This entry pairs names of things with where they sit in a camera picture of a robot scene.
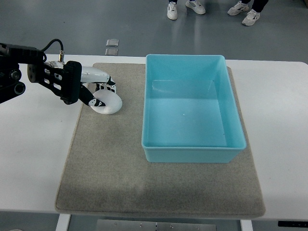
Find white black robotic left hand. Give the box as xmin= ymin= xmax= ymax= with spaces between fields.
xmin=61 ymin=61 xmax=116 ymax=107

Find white bunny toy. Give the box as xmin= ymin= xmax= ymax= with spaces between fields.
xmin=91 ymin=90 xmax=122 ymax=115

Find blue plastic box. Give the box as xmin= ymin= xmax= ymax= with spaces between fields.
xmin=141 ymin=54 xmax=246 ymax=163

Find lower floor socket plate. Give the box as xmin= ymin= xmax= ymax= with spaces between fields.
xmin=105 ymin=48 xmax=118 ymax=56

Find floor socket plate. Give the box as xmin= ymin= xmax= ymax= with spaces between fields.
xmin=106 ymin=38 xmax=119 ymax=47
xmin=105 ymin=48 xmax=118 ymax=56

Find upper floor socket plate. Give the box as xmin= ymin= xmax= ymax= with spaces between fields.
xmin=106 ymin=38 xmax=119 ymax=47

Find grey felt mat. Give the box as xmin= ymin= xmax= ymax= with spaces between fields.
xmin=55 ymin=63 xmax=266 ymax=218

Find white sneaker far left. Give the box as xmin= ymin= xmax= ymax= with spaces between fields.
xmin=167 ymin=1 xmax=178 ymax=20

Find white sneaker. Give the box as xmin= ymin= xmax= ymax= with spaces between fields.
xmin=227 ymin=0 xmax=249 ymax=16
xmin=167 ymin=1 xmax=178 ymax=20
xmin=185 ymin=0 xmax=206 ymax=15
xmin=242 ymin=10 xmax=260 ymax=26

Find left white table leg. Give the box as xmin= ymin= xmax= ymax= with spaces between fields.
xmin=55 ymin=214 xmax=71 ymax=231

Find white table leg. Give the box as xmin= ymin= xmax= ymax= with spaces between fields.
xmin=240 ymin=220 xmax=253 ymax=231
xmin=55 ymin=214 xmax=71 ymax=231

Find white sneaker far right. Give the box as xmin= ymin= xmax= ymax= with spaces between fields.
xmin=242 ymin=10 xmax=260 ymax=26

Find right white table leg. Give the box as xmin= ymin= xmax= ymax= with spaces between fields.
xmin=240 ymin=220 xmax=253 ymax=231

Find black table control panel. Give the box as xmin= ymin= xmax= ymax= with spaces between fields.
xmin=278 ymin=220 xmax=308 ymax=228

